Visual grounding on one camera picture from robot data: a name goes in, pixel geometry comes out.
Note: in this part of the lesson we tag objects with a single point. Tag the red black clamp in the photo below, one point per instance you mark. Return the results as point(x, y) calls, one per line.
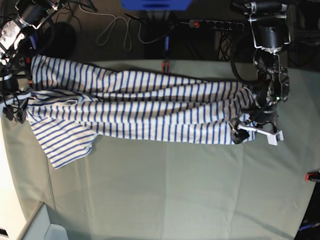
point(166, 63)
point(313, 177)

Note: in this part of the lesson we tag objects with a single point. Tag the white power strip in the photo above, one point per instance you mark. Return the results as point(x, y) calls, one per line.
point(217, 25)

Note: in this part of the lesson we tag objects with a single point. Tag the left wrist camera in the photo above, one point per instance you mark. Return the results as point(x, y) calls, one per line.
point(274, 138)

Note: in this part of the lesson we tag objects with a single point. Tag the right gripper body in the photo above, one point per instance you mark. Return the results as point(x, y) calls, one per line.
point(14, 103)

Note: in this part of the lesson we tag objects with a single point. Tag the red black clamp right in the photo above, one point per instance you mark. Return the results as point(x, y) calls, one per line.
point(313, 177)

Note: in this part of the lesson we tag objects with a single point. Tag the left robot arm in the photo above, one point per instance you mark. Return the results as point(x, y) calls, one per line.
point(268, 28)

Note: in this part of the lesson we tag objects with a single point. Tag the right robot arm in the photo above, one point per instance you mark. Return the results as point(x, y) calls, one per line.
point(31, 15)

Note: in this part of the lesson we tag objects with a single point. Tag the black round stand base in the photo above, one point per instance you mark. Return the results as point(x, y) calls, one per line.
point(64, 41)

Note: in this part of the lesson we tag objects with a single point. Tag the green table cloth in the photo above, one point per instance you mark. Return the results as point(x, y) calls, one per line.
point(148, 190)

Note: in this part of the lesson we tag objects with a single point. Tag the red black clamp middle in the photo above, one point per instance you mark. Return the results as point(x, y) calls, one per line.
point(166, 63)

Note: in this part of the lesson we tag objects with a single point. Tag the blue white striped t-shirt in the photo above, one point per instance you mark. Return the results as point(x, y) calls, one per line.
point(75, 102)

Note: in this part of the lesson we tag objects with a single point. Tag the white plastic bin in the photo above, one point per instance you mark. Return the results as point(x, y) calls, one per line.
point(40, 227)

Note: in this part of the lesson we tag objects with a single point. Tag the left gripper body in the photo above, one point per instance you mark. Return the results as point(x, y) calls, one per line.
point(254, 120)

